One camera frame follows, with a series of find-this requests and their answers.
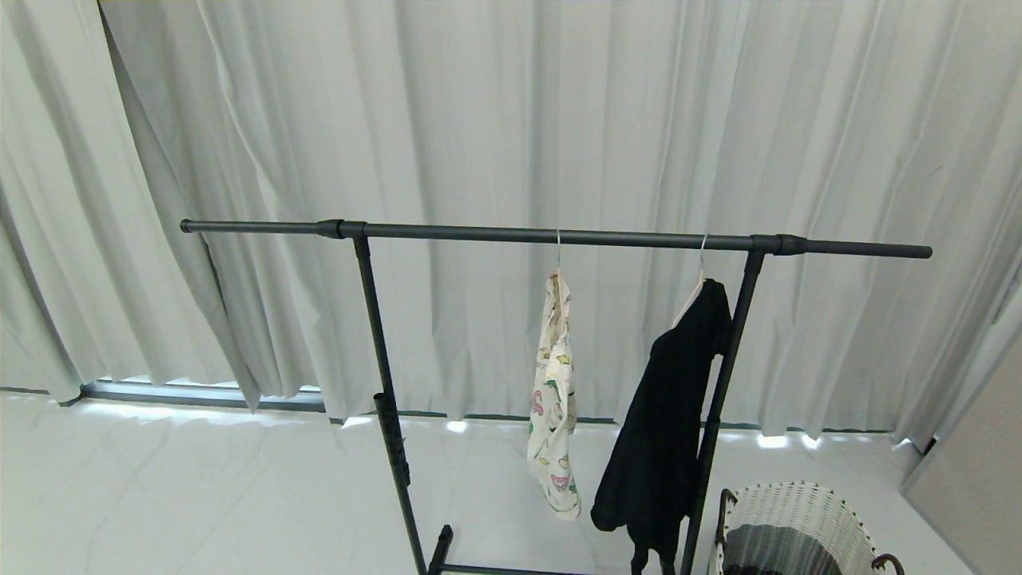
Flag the cream printed garment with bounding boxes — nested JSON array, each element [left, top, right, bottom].
[[527, 272, 581, 521]]

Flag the black garment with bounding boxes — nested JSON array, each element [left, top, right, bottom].
[[591, 278, 734, 575]]

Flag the black clothes rack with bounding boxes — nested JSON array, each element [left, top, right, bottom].
[[180, 218, 933, 575]]

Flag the white laundry basket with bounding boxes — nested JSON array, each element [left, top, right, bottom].
[[709, 482, 905, 575]]

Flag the window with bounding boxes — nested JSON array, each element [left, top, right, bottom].
[[0, 377, 895, 436]]

